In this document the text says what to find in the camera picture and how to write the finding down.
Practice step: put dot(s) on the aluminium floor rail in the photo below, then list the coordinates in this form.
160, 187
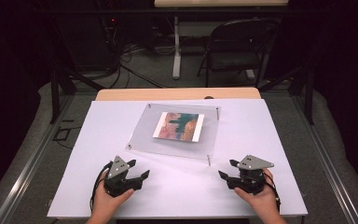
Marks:
28, 169
326, 161

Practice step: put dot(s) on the black equipment rack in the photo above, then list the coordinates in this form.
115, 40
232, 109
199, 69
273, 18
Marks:
112, 37

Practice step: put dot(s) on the clear acrylic photo frame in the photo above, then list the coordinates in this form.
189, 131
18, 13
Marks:
143, 137

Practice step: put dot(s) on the black metal stand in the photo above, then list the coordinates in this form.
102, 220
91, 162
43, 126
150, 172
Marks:
55, 93
307, 93

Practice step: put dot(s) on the person's left hand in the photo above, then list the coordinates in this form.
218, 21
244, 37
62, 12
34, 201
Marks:
107, 202

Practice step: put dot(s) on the black folding chair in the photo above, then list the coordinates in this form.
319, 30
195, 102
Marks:
236, 53

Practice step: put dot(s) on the painting print photo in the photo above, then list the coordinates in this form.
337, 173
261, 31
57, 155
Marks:
179, 127

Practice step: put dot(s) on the person's right hand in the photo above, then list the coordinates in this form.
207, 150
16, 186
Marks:
261, 202

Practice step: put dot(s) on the white table leg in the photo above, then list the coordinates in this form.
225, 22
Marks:
176, 46

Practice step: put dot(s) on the white board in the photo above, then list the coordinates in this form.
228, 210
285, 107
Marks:
180, 193

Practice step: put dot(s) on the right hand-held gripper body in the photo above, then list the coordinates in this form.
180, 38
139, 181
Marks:
250, 177

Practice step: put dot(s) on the light wooden table top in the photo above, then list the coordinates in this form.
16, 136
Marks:
220, 2

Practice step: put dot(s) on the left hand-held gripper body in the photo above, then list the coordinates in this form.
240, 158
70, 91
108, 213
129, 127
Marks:
117, 168

